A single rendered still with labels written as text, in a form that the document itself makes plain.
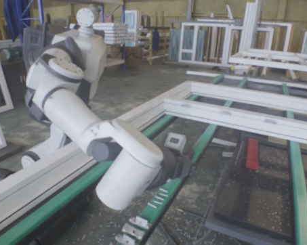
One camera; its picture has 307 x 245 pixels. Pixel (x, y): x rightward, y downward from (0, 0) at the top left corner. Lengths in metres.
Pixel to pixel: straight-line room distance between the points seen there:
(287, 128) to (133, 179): 0.79
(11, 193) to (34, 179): 0.06
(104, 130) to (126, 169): 0.07
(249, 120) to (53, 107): 0.81
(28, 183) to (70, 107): 0.26
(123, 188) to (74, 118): 0.15
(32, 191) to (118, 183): 0.31
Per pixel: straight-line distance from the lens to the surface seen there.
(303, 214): 0.66
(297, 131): 1.05
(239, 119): 1.04
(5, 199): 0.60
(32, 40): 0.97
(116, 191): 0.38
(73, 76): 0.49
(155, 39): 8.44
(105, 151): 0.38
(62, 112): 0.44
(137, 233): 0.51
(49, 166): 0.64
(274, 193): 1.17
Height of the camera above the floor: 1.26
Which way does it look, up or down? 23 degrees down
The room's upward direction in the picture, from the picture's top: 1 degrees clockwise
